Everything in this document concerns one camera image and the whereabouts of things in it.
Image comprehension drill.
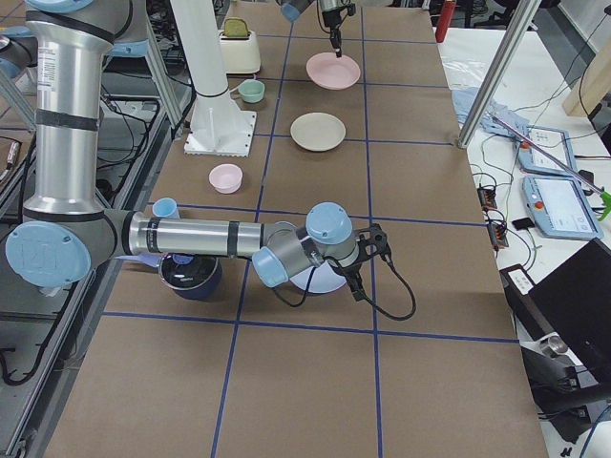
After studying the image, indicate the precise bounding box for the dark blue pot with lid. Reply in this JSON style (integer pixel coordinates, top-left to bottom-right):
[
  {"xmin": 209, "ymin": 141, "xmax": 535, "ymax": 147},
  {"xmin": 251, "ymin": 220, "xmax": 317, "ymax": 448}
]
[{"xmin": 158, "ymin": 253, "xmax": 222, "ymax": 301}]

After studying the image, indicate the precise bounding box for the light blue cup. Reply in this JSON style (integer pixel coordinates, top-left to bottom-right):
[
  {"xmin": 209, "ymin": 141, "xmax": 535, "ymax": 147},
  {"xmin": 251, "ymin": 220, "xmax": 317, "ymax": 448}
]
[{"xmin": 152, "ymin": 198, "xmax": 180, "ymax": 219}]

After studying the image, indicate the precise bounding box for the blue tape grid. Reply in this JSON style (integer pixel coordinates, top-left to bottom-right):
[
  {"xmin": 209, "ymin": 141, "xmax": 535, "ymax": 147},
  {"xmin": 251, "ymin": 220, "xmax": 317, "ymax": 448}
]
[{"xmin": 98, "ymin": 4, "xmax": 521, "ymax": 458}]

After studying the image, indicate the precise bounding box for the lower teach pendant tablet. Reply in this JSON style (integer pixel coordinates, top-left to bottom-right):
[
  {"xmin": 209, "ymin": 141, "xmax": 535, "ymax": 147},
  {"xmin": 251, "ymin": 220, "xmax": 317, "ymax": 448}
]
[{"xmin": 522, "ymin": 175, "xmax": 603, "ymax": 240}]

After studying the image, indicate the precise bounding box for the teach pendant tablet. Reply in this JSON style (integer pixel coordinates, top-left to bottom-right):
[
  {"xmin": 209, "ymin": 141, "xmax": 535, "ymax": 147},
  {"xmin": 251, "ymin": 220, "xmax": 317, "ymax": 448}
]
[
  {"xmin": 522, "ymin": 175, "xmax": 603, "ymax": 240},
  {"xmin": 515, "ymin": 125, "xmax": 577, "ymax": 177}
]

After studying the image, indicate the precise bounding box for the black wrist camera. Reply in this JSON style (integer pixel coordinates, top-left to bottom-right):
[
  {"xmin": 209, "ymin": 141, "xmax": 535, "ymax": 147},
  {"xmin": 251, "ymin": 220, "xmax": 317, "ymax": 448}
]
[{"xmin": 356, "ymin": 223, "xmax": 392, "ymax": 265}]

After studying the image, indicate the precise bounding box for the black camera cable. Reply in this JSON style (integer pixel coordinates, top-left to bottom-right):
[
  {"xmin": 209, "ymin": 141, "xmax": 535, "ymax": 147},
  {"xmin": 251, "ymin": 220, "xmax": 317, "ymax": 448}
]
[{"xmin": 275, "ymin": 252, "xmax": 417, "ymax": 321}]

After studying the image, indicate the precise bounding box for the beige plate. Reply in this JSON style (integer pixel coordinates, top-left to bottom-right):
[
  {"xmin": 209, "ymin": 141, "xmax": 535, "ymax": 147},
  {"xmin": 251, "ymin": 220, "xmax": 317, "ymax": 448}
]
[{"xmin": 290, "ymin": 113, "xmax": 346, "ymax": 152}]

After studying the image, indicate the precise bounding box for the light blue plate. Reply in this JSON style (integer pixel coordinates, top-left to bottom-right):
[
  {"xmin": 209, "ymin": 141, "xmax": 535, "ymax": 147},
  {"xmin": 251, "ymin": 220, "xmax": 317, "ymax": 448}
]
[{"xmin": 289, "ymin": 262, "xmax": 347, "ymax": 294}]

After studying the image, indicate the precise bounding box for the pink plate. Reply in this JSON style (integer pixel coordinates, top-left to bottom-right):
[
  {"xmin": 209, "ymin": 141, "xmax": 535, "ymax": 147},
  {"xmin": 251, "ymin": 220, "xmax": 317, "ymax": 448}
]
[{"xmin": 305, "ymin": 52, "xmax": 361, "ymax": 91}]

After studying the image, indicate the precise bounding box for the cream toaster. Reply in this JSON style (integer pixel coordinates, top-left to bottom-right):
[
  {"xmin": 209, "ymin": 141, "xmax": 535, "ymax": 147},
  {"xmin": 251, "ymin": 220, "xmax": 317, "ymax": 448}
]
[{"xmin": 219, "ymin": 17, "xmax": 262, "ymax": 74}]

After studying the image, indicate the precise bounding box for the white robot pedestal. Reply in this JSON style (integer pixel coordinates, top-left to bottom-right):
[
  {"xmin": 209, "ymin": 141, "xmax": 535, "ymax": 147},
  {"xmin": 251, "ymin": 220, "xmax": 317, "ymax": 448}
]
[{"xmin": 171, "ymin": 0, "xmax": 257, "ymax": 156}]

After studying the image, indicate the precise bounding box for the upper teach pendant tablet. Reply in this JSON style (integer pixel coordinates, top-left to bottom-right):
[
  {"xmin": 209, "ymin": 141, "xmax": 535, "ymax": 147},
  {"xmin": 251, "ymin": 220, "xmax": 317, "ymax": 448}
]
[{"xmin": 515, "ymin": 125, "xmax": 577, "ymax": 177}]

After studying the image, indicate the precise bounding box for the light blue cloth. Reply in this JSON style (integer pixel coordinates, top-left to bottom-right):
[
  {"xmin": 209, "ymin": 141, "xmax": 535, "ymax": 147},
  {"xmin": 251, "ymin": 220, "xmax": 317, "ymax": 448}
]
[{"xmin": 451, "ymin": 86, "xmax": 526, "ymax": 139}]

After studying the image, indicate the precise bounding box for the red cylinder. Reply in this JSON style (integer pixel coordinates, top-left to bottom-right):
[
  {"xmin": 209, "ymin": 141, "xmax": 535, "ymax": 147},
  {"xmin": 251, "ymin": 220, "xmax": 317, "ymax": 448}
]
[{"xmin": 435, "ymin": 0, "xmax": 456, "ymax": 43}]

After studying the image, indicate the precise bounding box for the clear plastic bag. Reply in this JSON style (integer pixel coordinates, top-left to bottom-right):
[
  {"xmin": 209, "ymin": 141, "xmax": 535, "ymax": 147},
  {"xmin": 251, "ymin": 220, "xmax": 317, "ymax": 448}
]
[{"xmin": 441, "ymin": 56, "xmax": 489, "ymax": 90}]

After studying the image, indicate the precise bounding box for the reacher grabber stick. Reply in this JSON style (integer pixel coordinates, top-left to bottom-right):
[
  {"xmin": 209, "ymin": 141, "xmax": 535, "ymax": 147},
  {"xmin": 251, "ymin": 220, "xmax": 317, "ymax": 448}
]
[{"xmin": 491, "ymin": 114, "xmax": 611, "ymax": 221}]

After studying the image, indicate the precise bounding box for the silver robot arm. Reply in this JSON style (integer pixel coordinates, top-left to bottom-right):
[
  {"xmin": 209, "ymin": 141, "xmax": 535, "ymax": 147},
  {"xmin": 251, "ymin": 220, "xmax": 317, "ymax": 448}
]
[
  {"xmin": 5, "ymin": 1, "xmax": 367, "ymax": 300},
  {"xmin": 277, "ymin": 0, "xmax": 356, "ymax": 58}
]

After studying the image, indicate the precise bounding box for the pink bowl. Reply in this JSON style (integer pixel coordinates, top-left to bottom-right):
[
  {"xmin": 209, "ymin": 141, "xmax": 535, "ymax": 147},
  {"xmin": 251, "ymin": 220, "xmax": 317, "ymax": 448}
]
[{"xmin": 208, "ymin": 163, "xmax": 243, "ymax": 194}]

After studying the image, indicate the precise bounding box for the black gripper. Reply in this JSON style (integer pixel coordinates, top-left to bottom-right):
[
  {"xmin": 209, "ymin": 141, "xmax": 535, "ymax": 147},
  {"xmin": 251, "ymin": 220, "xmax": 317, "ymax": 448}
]
[
  {"xmin": 341, "ymin": 264, "xmax": 365, "ymax": 302},
  {"xmin": 318, "ymin": 0, "xmax": 356, "ymax": 58}
]

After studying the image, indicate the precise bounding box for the black laptop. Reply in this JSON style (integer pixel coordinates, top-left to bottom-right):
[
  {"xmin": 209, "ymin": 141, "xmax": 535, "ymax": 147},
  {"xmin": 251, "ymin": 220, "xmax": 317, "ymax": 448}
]
[{"xmin": 530, "ymin": 239, "xmax": 610, "ymax": 383}]

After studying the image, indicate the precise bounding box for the aluminium frame post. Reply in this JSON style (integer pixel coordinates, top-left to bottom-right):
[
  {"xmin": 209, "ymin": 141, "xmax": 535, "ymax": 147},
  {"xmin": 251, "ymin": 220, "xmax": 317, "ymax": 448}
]
[{"xmin": 456, "ymin": 0, "xmax": 540, "ymax": 149}]

